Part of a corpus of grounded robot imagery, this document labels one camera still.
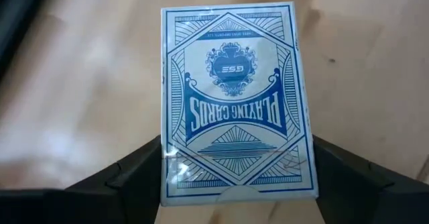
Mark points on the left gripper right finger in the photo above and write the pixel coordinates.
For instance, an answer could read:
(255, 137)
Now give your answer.
(368, 204)

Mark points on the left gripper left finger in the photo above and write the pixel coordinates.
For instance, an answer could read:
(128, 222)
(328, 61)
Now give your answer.
(100, 204)

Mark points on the blue playing cards box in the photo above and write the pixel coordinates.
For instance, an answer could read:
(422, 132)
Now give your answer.
(234, 100)

